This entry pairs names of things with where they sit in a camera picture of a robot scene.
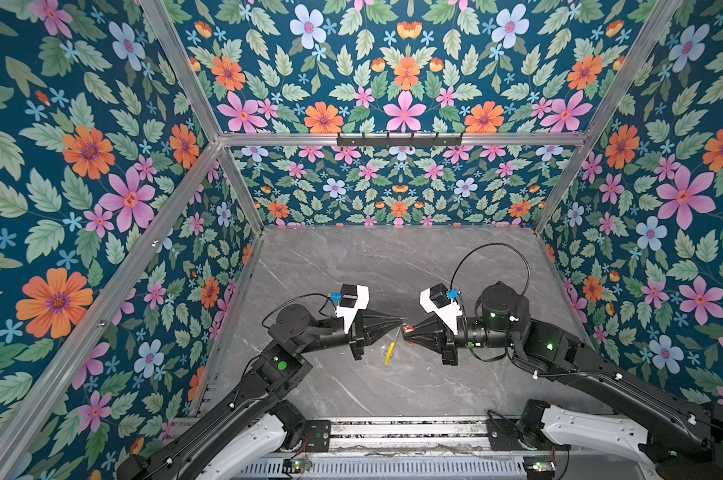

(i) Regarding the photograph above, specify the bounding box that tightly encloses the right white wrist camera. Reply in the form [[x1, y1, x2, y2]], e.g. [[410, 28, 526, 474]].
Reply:
[[419, 284, 463, 334]]

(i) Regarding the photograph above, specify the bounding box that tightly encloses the small circuit board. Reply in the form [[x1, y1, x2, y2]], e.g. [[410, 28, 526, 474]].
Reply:
[[523, 459, 557, 480], [281, 458, 312, 477]]

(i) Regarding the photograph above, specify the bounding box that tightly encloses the yellow capped key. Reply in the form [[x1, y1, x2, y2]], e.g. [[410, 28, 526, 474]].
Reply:
[[385, 342, 397, 366]]

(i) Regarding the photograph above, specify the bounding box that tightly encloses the silver keyring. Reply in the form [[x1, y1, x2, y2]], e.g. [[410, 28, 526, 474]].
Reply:
[[391, 323, 406, 348]]

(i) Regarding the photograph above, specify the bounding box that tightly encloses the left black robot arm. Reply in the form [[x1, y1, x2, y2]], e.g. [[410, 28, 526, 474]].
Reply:
[[116, 304, 405, 479]]

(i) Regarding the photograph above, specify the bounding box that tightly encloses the aluminium front rail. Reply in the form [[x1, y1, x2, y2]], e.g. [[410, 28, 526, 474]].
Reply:
[[162, 415, 657, 460]]

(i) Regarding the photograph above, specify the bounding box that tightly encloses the right small circuit board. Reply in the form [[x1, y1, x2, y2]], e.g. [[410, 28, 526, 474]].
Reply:
[[523, 459, 557, 480]]

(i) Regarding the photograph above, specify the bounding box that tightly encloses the black hook rail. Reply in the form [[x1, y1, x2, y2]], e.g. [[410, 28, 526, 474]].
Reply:
[[335, 132, 463, 149]]

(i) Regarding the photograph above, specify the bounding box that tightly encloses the camera cable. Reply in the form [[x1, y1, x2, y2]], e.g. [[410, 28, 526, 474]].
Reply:
[[448, 242, 533, 298], [260, 292, 338, 330]]

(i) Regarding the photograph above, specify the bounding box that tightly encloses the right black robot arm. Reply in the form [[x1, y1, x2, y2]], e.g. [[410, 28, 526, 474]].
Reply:
[[403, 282, 723, 479]]

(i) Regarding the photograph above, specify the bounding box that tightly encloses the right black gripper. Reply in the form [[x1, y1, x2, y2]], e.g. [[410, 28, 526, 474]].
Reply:
[[403, 313, 519, 367]]

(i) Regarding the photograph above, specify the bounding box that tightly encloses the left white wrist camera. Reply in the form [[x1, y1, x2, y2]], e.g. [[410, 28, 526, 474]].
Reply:
[[330, 284, 371, 333]]

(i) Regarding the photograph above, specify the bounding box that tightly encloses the right camera cable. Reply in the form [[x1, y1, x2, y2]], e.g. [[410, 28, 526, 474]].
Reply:
[[448, 242, 533, 298]]

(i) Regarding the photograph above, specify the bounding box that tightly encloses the left small circuit board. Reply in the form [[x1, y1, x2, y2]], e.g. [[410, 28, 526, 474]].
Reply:
[[281, 458, 312, 477]]

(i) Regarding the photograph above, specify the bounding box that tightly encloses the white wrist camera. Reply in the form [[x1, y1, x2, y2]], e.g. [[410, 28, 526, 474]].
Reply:
[[419, 284, 463, 334], [330, 284, 371, 333]]

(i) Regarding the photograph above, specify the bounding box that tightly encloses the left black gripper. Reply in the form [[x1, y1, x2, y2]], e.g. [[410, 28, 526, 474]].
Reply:
[[296, 306, 405, 362]]

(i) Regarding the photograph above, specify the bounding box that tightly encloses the left camera cable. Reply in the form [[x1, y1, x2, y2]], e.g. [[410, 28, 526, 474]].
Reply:
[[260, 292, 338, 330]]

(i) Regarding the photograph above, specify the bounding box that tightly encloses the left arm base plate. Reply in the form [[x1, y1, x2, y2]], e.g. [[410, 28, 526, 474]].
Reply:
[[287, 419, 332, 453]]

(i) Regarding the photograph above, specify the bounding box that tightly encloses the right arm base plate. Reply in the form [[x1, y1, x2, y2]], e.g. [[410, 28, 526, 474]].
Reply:
[[485, 417, 541, 451]]

